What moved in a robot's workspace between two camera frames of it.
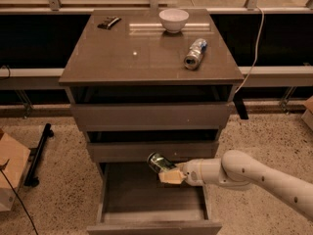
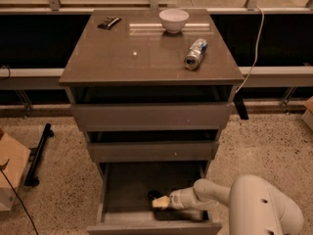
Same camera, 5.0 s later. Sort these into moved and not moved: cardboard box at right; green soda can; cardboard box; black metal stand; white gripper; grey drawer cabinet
Moved: white gripper; green soda can
Not moved: cardboard box at right; cardboard box; grey drawer cabinet; black metal stand
